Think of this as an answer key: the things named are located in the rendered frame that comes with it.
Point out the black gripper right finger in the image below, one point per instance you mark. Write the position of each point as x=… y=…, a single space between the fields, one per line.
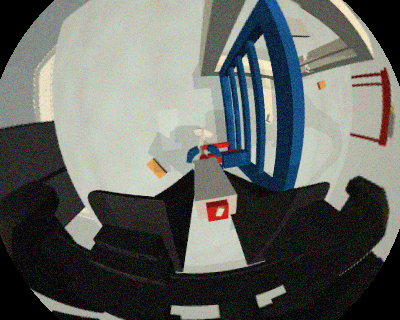
x=262 y=213

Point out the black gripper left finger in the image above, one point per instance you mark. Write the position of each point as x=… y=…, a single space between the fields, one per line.
x=168 y=214

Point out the small orange block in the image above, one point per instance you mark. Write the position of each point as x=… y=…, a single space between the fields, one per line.
x=321 y=84
x=155 y=168

